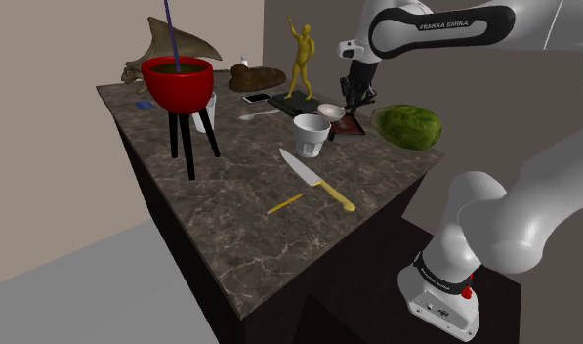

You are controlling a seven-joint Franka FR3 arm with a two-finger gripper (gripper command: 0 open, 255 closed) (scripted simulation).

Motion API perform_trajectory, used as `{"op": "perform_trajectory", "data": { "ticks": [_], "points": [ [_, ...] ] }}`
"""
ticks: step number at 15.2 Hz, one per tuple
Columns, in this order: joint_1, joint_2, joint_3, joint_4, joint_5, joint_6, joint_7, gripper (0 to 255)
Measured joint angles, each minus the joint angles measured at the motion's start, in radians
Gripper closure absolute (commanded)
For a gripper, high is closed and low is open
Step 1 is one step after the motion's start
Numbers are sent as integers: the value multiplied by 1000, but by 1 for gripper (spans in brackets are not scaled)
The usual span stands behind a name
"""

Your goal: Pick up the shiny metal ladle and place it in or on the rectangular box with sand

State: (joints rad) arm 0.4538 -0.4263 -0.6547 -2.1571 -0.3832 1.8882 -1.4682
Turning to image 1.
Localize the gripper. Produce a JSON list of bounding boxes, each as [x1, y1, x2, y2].
[[340, 60, 379, 115]]

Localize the small white bowl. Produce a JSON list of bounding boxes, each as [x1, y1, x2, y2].
[[317, 103, 347, 123]]

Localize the dark red book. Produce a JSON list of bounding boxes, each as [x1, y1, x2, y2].
[[328, 112, 367, 142]]

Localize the green watermelon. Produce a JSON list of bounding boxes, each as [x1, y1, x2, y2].
[[370, 104, 443, 152]]

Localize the white ribbed cup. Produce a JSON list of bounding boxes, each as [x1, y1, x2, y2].
[[293, 112, 332, 159], [191, 91, 218, 135]]

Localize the yellow human figure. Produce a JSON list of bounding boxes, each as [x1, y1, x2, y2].
[[284, 14, 317, 102]]

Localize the dark green book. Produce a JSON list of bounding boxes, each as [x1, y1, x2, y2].
[[267, 90, 320, 118]]

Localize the white phone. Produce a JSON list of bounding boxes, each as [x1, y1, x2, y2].
[[242, 92, 273, 105]]

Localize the brown bread loaf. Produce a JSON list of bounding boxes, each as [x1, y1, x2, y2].
[[228, 64, 287, 93]]

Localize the white spoon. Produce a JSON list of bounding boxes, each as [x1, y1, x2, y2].
[[238, 109, 281, 122]]

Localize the yellow pencil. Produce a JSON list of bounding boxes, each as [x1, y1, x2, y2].
[[265, 192, 306, 216]]

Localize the tan dinosaur skull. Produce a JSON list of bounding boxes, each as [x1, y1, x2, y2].
[[120, 16, 224, 95]]

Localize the dark counter with marble top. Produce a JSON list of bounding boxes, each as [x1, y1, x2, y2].
[[96, 69, 445, 344]]

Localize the red planter on black legs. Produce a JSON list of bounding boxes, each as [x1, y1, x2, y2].
[[140, 0, 222, 182]]

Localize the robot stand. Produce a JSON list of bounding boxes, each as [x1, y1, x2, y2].
[[290, 216, 523, 344]]

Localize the knife with yellow handle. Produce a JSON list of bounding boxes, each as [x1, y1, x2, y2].
[[278, 148, 356, 213]]

